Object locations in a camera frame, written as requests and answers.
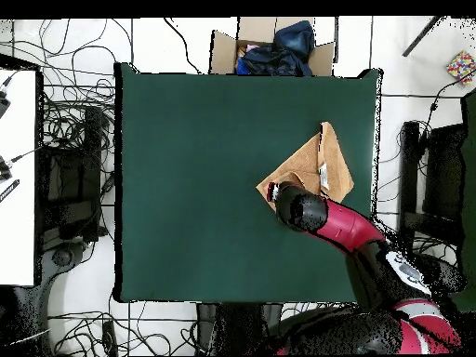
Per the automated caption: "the pink and yellow garment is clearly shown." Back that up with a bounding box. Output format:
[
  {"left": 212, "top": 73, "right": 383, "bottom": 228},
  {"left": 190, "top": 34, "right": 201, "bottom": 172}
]
[{"left": 237, "top": 43, "right": 261, "bottom": 60}]

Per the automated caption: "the black device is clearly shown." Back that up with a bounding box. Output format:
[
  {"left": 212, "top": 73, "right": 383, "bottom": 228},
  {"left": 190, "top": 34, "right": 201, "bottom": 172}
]
[{"left": 0, "top": 88, "right": 12, "bottom": 120}]

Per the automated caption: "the black equipment stand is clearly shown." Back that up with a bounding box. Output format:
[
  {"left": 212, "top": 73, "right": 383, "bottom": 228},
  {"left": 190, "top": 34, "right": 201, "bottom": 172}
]
[
  {"left": 396, "top": 120, "right": 466, "bottom": 256},
  {"left": 36, "top": 106, "right": 114, "bottom": 254}
]

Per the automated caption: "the multicoloured patterned bundle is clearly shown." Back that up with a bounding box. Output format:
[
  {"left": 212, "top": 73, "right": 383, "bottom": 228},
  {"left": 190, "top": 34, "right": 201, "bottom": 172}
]
[{"left": 445, "top": 49, "right": 476, "bottom": 86}]

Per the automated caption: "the white table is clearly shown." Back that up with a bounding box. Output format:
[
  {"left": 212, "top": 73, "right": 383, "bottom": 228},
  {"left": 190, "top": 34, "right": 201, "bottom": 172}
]
[{"left": 0, "top": 68, "right": 38, "bottom": 287}]

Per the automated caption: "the dark green table cloth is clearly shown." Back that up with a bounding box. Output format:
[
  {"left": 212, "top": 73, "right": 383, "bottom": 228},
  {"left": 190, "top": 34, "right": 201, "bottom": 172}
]
[
  {"left": 449, "top": 88, "right": 476, "bottom": 313},
  {"left": 112, "top": 61, "right": 384, "bottom": 304}
]

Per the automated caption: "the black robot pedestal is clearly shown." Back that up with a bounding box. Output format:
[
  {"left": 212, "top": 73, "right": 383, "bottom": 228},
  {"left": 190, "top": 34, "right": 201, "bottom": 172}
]
[{"left": 195, "top": 302, "right": 283, "bottom": 356}]

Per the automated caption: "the black power strip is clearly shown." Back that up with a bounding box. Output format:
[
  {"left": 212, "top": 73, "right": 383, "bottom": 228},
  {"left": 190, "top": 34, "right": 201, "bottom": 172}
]
[{"left": 100, "top": 319, "right": 119, "bottom": 357}]

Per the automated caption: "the orange terry towel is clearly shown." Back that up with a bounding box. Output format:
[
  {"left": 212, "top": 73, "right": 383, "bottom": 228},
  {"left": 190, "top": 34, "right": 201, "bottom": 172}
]
[{"left": 255, "top": 121, "right": 355, "bottom": 213}]

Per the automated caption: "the black connector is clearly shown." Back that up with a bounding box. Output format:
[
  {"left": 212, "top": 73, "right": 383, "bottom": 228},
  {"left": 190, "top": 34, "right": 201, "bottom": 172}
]
[{"left": 0, "top": 154, "right": 15, "bottom": 183}]

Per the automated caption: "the black ribbed strip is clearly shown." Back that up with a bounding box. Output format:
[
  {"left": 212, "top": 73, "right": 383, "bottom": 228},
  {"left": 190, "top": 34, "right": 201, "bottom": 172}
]
[{"left": 0, "top": 178, "right": 20, "bottom": 204}]

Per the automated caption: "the cardboard box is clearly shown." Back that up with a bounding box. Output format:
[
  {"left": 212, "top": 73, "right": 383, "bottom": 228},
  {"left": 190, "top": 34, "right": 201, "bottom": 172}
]
[{"left": 209, "top": 16, "right": 337, "bottom": 77}]

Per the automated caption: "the blue and black cable tangle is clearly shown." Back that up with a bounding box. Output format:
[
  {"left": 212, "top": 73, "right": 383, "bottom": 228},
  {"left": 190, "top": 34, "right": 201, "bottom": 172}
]
[{"left": 280, "top": 301, "right": 321, "bottom": 321}]

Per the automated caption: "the long black cable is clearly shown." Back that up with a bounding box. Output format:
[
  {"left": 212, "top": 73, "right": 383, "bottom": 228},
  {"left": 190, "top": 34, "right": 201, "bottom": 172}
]
[{"left": 163, "top": 17, "right": 204, "bottom": 74}]

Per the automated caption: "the black metal bar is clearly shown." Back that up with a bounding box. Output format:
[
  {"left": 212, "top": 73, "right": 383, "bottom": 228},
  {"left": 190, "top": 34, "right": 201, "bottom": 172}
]
[{"left": 401, "top": 16, "right": 445, "bottom": 58}]

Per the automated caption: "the black cable with plug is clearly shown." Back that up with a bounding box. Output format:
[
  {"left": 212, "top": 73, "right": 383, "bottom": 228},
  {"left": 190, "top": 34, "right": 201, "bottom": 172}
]
[{"left": 417, "top": 72, "right": 476, "bottom": 150}]

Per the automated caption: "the dark blue garment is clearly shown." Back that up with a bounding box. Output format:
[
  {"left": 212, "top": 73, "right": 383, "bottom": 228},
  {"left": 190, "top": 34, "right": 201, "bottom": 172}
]
[{"left": 235, "top": 20, "right": 317, "bottom": 77}]

